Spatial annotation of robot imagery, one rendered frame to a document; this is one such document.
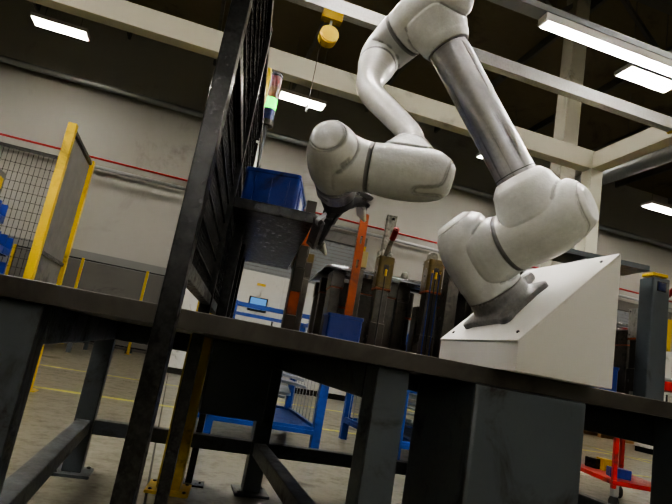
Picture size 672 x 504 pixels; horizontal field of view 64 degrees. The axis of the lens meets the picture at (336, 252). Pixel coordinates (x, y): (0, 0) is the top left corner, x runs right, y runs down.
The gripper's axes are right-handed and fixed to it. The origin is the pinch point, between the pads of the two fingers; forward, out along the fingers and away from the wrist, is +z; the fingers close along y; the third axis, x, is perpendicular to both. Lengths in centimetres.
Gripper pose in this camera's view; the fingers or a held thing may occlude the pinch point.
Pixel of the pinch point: (342, 232)
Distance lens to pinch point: 139.2
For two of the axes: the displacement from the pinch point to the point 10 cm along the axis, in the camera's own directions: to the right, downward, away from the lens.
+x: 6.7, 6.5, -3.5
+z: 0.7, 4.2, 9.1
